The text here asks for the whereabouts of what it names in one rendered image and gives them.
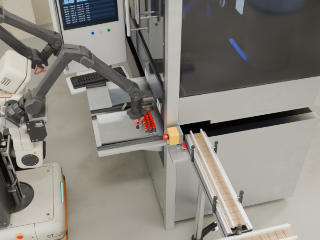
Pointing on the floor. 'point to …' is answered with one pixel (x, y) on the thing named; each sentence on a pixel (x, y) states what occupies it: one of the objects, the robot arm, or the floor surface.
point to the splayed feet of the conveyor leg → (208, 230)
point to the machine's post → (171, 100)
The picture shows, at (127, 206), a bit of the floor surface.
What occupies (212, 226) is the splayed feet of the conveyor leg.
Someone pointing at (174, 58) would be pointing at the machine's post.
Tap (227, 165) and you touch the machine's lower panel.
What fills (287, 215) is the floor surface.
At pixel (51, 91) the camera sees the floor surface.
